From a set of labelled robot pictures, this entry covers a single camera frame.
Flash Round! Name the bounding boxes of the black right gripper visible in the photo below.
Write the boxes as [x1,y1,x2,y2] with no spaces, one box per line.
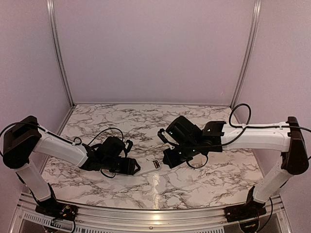
[163,140,200,168]

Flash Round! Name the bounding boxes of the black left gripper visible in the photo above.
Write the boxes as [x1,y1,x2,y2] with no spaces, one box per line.
[103,157,141,175]

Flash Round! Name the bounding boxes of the white remote control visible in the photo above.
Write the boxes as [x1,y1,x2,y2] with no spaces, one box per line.
[134,160,161,176]

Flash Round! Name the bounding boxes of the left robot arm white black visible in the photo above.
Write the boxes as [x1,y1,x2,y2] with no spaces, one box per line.
[0,116,140,216]

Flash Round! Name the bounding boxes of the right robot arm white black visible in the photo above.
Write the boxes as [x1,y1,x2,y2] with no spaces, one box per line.
[157,116,309,217]

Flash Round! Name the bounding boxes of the black gold AAA battery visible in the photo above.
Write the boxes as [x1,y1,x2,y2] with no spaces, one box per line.
[153,160,161,170]

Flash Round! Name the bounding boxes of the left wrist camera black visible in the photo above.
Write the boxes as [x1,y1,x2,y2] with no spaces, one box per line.
[125,139,133,153]

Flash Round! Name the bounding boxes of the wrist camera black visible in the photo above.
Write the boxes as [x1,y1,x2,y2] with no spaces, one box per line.
[125,139,133,153]
[157,128,179,150]

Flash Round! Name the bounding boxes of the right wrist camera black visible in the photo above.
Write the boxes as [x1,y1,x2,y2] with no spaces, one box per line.
[157,128,179,150]

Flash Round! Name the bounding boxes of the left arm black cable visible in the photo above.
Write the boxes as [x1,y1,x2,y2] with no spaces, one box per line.
[72,128,124,151]

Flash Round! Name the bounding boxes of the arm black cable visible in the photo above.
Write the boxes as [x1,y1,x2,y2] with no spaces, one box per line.
[229,103,311,161]
[72,128,124,151]

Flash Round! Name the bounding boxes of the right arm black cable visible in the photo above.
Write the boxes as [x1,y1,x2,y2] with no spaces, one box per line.
[229,103,311,161]

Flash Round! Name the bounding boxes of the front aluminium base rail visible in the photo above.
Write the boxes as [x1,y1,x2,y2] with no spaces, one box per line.
[9,191,294,233]

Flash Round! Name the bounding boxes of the right aluminium frame post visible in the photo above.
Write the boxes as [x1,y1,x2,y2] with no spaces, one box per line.
[230,0,262,109]

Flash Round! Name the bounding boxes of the aluminium frame post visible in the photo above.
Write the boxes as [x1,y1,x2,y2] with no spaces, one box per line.
[46,0,75,108]
[230,0,262,109]

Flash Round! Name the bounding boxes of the left aluminium frame post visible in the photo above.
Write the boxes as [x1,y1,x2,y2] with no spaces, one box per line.
[46,0,75,108]

